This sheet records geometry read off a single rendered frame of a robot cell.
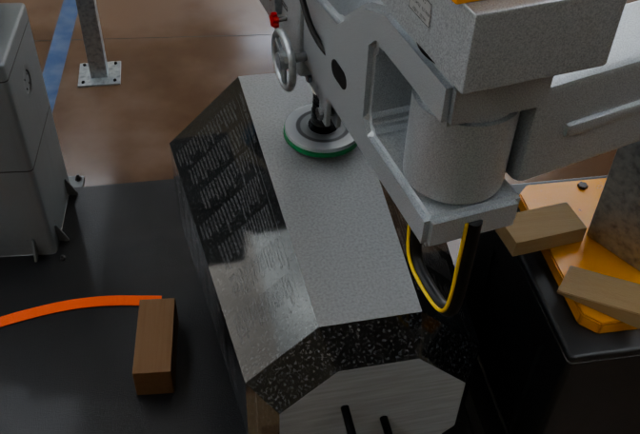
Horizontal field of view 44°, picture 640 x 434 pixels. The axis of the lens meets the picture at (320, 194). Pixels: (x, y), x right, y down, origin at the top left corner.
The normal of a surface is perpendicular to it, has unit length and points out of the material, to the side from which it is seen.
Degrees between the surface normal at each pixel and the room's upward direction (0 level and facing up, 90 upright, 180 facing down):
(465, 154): 90
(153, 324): 0
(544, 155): 90
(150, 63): 0
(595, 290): 11
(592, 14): 90
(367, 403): 90
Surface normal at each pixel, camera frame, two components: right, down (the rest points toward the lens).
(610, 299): -0.14, -0.79
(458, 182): -0.09, 0.67
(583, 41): 0.35, 0.64
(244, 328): -0.66, -0.42
